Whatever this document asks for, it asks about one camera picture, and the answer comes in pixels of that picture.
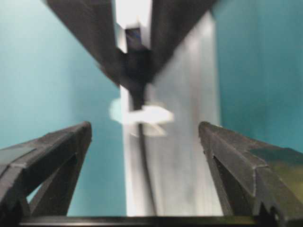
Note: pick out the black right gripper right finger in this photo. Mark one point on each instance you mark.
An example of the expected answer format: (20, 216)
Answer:
(254, 178)

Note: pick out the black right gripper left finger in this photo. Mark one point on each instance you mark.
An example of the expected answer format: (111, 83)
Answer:
(38, 177)

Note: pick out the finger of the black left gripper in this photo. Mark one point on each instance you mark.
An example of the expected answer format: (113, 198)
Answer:
(171, 21)
(91, 22)

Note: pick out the silver aluminium rail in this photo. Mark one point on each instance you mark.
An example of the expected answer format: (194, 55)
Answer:
(166, 171)

